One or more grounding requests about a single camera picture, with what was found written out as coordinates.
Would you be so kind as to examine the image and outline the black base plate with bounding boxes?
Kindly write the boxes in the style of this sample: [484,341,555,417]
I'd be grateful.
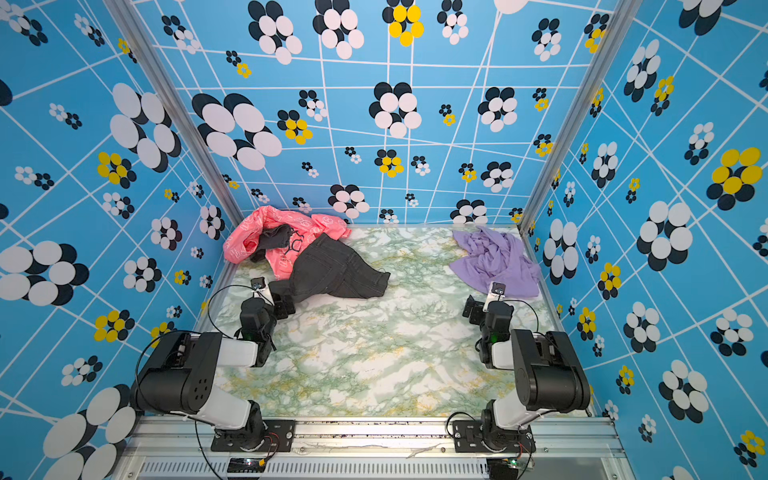
[211,419,297,453]
[446,419,536,456]

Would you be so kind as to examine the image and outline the right controller board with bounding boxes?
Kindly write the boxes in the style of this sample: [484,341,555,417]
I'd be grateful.
[486,458,521,480]

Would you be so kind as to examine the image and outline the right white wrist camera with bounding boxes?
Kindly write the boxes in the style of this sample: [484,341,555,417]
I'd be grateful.
[486,282,506,303]

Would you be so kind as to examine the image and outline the right aluminium corner post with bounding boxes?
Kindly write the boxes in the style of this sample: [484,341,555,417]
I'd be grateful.
[519,0,642,236]

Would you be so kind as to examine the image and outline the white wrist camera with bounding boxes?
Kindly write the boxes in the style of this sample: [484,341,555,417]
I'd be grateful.
[486,282,506,303]
[250,277,273,303]

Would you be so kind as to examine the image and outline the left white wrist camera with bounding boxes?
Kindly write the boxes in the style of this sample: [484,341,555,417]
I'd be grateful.
[250,277,273,303]

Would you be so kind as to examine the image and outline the aluminium front rail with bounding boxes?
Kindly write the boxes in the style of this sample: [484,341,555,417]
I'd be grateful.
[113,417,634,479]

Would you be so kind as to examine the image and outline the left controller board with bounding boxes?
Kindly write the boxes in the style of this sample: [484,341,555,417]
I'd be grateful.
[227,457,267,474]

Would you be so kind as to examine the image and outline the purple cloth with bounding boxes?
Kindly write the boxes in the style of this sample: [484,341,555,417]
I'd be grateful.
[449,226,541,299]

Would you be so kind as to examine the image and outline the left aluminium corner post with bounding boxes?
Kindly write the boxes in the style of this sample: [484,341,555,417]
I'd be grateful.
[104,1,244,224]

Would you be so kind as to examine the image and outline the aluminium corner post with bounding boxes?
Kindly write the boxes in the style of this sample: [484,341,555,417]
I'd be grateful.
[519,0,642,236]
[104,1,244,224]

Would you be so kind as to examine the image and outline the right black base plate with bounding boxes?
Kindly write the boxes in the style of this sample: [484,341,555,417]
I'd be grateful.
[446,419,536,456]

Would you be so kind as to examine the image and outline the pink patterned cloth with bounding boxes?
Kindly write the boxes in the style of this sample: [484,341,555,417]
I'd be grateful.
[223,206,351,280]

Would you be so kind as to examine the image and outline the controller board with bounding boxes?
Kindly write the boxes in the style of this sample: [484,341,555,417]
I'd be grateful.
[486,458,521,480]
[227,457,267,474]

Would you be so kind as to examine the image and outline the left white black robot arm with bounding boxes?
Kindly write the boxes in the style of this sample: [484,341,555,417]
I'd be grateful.
[131,278,295,454]

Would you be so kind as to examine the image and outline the black denim shorts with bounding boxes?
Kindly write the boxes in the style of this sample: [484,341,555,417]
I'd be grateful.
[268,233,390,302]

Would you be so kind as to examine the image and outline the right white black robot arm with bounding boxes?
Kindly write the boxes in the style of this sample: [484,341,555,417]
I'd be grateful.
[454,296,591,453]

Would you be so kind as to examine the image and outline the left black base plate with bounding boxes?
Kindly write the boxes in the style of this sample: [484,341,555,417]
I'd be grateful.
[211,419,297,453]

